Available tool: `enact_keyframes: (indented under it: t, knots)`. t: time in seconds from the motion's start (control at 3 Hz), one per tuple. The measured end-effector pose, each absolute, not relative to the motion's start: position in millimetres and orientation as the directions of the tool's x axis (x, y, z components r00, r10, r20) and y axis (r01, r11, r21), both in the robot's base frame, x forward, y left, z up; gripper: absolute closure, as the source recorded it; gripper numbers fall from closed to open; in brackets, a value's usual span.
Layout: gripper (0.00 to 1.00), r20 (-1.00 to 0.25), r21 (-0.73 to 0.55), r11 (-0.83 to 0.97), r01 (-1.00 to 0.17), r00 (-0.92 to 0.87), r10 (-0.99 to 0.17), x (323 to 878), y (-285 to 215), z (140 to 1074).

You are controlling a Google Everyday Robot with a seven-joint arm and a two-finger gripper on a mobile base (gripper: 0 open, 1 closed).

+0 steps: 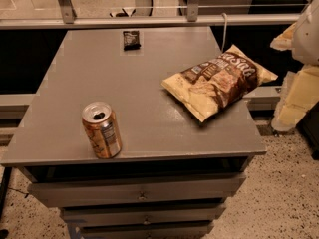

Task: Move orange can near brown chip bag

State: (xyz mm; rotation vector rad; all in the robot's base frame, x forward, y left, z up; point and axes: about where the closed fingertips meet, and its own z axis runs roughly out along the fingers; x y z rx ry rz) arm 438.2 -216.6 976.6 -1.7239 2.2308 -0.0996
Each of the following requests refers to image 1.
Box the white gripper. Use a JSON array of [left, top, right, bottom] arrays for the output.
[[270, 0, 319, 131]]

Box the orange soda can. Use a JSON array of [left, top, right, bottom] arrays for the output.
[[82, 102, 122, 158]]

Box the brown chip bag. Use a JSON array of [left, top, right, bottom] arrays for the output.
[[161, 45, 277, 122]]

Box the top grey drawer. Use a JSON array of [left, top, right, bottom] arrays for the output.
[[28, 172, 246, 207]]

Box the grey drawer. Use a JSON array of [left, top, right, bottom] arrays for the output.
[[81, 221, 212, 239], [28, 172, 246, 207], [62, 202, 225, 227]]

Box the small dark snack packet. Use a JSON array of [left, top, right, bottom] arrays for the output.
[[123, 31, 141, 51]]

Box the grey drawer cabinet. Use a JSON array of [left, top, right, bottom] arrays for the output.
[[0, 26, 267, 239]]

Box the bottom grey drawer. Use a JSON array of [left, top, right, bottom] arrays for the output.
[[81, 221, 212, 239]]

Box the metal railing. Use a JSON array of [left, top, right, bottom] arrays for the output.
[[0, 0, 313, 30]]

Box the middle grey drawer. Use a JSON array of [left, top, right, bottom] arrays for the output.
[[62, 202, 225, 227]]

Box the white cable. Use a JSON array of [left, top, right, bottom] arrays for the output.
[[220, 12, 229, 54]]

